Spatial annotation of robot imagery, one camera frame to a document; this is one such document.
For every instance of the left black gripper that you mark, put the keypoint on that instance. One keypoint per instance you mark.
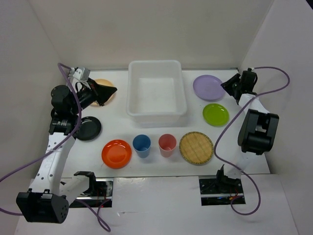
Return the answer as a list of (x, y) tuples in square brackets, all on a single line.
[(100, 93)]

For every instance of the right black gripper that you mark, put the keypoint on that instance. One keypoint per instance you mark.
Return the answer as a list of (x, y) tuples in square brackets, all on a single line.
[(227, 85)]

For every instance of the beige bear print plate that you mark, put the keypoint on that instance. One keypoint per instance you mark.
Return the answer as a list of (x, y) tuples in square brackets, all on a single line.
[(105, 83)]

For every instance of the lilac plastic plate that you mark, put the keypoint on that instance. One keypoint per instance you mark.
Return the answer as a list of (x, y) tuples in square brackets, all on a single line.
[(208, 87)]

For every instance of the lime green plate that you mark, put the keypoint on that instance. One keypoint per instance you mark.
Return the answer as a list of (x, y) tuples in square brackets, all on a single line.
[(215, 114)]

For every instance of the black plastic plate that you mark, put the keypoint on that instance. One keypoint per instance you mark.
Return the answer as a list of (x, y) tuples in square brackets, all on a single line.
[(89, 129)]

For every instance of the blue plastic cup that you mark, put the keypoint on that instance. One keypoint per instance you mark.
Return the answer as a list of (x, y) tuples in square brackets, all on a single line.
[(142, 144)]

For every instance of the pink plastic cup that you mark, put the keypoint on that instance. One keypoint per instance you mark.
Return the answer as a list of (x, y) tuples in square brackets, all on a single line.
[(167, 144)]

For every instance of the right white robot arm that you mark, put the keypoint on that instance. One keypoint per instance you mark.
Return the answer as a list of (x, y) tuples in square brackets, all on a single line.
[(257, 132)]

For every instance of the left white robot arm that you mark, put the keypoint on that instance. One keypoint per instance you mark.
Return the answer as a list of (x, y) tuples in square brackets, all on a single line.
[(47, 200)]

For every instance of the white plastic bin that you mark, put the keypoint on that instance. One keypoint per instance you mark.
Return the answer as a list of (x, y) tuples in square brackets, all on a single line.
[(155, 92)]

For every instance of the orange plastic plate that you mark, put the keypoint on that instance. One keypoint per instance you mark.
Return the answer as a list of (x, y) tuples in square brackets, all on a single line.
[(116, 154)]

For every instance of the round bamboo woven plate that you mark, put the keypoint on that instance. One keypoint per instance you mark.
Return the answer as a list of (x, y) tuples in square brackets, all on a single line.
[(196, 148)]

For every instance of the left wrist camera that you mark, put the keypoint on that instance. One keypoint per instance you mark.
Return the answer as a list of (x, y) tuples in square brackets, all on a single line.
[(79, 73)]

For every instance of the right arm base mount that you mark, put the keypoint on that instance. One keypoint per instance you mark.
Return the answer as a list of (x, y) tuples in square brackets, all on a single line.
[(212, 195)]

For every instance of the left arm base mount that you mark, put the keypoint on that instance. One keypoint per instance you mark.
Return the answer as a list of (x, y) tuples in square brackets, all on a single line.
[(100, 197)]

